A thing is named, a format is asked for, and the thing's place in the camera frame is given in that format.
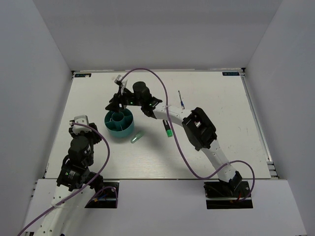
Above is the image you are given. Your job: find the corner label sticker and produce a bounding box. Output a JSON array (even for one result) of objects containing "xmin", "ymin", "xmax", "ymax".
[
  {"xmin": 222, "ymin": 71, "xmax": 240, "ymax": 76},
  {"xmin": 74, "ymin": 73, "xmax": 92, "ymax": 78}
]

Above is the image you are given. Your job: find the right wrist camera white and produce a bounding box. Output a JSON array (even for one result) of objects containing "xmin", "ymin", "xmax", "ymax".
[{"xmin": 114, "ymin": 75, "xmax": 127, "ymax": 93}]

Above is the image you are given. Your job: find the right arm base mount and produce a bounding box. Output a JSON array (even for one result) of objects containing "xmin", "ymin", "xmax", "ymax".
[{"xmin": 204, "ymin": 181, "xmax": 253, "ymax": 209}]

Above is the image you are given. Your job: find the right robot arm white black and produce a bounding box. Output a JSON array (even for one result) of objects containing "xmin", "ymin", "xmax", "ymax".
[{"xmin": 105, "ymin": 79, "xmax": 242, "ymax": 196}]

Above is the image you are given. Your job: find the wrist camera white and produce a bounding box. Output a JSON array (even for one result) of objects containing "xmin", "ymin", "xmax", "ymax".
[
  {"xmin": 114, "ymin": 75, "xmax": 127, "ymax": 93},
  {"xmin": 69, "ymin": 115, "xmax": 90, "ymax": 134}
]

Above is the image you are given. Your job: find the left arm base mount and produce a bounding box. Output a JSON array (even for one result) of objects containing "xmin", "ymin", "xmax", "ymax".
[{"xmin": 85, "ymin": 181, "xmax": 120, "ymax": 209}]

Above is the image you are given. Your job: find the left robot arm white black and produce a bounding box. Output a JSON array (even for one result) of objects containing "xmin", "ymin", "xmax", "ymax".
[{"xmin": 34, "ymin": 119, "xmax": 104, "ymax": 236}]

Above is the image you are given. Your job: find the clear green pen cap tube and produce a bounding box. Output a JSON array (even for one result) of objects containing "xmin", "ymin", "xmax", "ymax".
[{"xmin": 130, "ymin": 131, "xmax": 144, "ymax": 144}]

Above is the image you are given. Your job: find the green cap black highlighter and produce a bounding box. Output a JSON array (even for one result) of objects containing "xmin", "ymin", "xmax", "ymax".
[{"xmin": 162, "ymin": 120, "xmax": 173, "ymax": 138}]

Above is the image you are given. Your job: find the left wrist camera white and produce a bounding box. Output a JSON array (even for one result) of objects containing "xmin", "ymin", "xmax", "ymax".
[{"xmin": 69, "ymin": 115, "xmax": 90, "ymax": 134}]

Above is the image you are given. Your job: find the teal round divided organizer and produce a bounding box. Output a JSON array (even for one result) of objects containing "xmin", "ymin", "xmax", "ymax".
[{"xmin": 104, "ymin": 109, "xmax": 134, "ymax": 138}]

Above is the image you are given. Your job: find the left corner label sticker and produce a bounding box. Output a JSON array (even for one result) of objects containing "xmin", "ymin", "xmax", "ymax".
[{"xmin": 74, "ymin": 73, "xmax": 92, "ymax": 78}]

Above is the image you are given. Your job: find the blue pen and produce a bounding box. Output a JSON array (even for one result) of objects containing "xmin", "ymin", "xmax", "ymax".
[{"xmin": 178, "ymin": 90, "xmax": 185, "ymax": 110}]

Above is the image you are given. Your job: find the right corner label sticker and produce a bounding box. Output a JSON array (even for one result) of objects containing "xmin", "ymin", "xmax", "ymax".
[{"xmin": 222, "ymin": 71, "xmax": 240, "ymax": 76}]

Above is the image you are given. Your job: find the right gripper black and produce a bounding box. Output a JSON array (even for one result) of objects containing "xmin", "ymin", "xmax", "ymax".
[{"xmin": 105, "ymin": 87, "xmax": 144, "ymax": 114}]

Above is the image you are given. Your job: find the green gel pen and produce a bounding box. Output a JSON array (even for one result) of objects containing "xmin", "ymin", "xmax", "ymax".
[{"xmin": 119, "ymin": 103, "xmax": 125, "ymax": 113}]

